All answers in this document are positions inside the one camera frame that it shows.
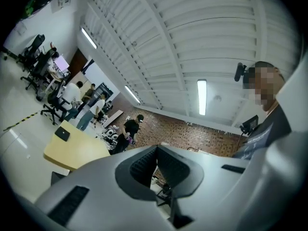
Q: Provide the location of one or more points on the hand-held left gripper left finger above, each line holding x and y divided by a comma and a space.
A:
101, 182

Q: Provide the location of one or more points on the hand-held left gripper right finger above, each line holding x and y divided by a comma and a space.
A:
211, 177

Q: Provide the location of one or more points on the yellow table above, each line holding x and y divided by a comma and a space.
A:
79, 150

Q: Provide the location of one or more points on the white wheeled robot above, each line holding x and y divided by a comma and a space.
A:
112, 134

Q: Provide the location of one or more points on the black laptop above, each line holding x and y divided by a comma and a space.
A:
62, 134

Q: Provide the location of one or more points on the black chest-mounted device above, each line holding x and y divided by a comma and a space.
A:
250, 123

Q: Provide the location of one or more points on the white board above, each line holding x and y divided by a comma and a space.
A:
115, 116

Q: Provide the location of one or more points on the person's dark grey shirt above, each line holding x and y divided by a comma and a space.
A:
269, 131

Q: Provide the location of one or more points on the long ceiling light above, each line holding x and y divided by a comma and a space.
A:
132, 94
201, 97
88, 38

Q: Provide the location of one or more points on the black office chair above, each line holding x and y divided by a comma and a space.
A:
39, 73
55, 106
33, 48

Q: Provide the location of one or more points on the black cabinet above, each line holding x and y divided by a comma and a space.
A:
103, 93

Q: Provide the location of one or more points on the person's head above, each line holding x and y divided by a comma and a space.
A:
269, 90

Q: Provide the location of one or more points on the brown door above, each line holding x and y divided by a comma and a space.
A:
77, 62

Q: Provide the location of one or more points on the computer monitor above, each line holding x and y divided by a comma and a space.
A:
61, 63

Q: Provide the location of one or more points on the black head-mounted camera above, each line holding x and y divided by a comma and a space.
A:
239, 71

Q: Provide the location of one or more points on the white wall sign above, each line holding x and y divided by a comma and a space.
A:
61, 2

